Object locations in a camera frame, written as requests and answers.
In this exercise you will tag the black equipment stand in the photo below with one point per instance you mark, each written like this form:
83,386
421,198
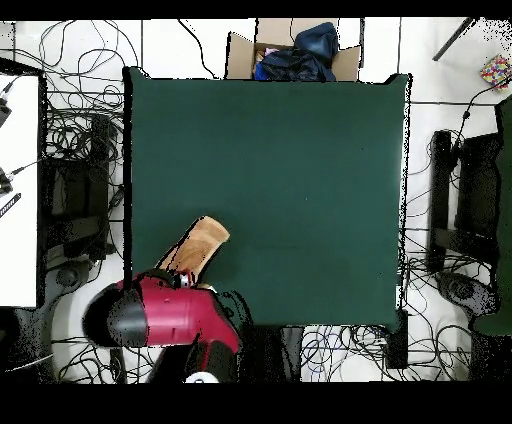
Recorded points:
76,192
476,188

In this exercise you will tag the orange terry towel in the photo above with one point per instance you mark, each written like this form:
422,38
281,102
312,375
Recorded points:
200,244

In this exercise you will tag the dark green table cloth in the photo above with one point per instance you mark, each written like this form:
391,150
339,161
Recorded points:
280,140

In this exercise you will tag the black power strip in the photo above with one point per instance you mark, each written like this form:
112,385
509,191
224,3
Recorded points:
117,364

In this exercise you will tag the white side table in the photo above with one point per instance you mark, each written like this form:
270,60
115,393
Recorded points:
18,200

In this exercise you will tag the colourful dotted item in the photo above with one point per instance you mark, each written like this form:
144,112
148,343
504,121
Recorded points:
496,72

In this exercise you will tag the green covered furniture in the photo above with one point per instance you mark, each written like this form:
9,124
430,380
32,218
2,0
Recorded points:
504,240

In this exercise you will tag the cardboard box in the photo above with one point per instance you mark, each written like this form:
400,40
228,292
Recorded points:
240,56

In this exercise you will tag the grey metal bar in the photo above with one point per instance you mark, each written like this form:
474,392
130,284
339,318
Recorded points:
454,39

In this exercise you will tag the dark blue clothing pile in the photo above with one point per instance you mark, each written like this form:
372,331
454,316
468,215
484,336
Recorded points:
304,60

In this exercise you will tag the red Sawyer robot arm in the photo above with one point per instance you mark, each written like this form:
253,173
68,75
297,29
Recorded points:
180,316

